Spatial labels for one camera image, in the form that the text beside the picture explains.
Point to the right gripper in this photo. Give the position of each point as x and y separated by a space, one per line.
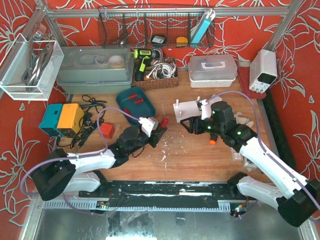
196 124

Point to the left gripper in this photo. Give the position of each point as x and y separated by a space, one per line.
152 139

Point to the red spring one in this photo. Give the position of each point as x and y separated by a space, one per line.
164 122

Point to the white peg base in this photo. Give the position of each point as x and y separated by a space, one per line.
187 109

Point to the orange black screwdriver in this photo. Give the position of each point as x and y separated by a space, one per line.
213 139

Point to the red spring three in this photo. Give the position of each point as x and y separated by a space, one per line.
126 111

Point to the red spring two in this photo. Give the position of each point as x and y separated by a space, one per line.
132 96

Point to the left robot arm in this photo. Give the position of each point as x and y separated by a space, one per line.
64 172

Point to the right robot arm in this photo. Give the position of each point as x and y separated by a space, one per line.
294 196

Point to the red spring four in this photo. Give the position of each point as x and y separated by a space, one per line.
139 101

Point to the teal plastic tray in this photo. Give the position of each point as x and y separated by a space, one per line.
145 109

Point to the red small box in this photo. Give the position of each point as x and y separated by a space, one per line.
107 130

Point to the white work glove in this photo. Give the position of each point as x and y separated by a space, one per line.
240 119

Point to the wicker basket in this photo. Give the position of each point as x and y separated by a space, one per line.
155 84

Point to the small parts packets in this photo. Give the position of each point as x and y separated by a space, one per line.
237 157

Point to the white plastic storage box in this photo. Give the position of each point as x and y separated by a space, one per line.
212 71

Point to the grey plastic toolbox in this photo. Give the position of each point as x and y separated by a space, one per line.
95 70

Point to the yellow teal box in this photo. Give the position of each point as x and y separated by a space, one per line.
64 120

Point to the black round tin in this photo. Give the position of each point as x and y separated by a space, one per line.
158 41

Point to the white power supply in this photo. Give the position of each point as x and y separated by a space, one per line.
263 71

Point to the blue white book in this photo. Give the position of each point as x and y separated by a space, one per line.
201 27

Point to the clear acrylic bin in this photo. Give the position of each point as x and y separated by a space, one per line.
29 69

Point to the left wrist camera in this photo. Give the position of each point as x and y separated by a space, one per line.
148 124

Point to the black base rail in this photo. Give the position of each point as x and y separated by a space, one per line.
165 195

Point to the green cordless drill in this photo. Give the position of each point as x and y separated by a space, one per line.
144 57

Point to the black wire basket shelf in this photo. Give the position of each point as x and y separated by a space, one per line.
133 25

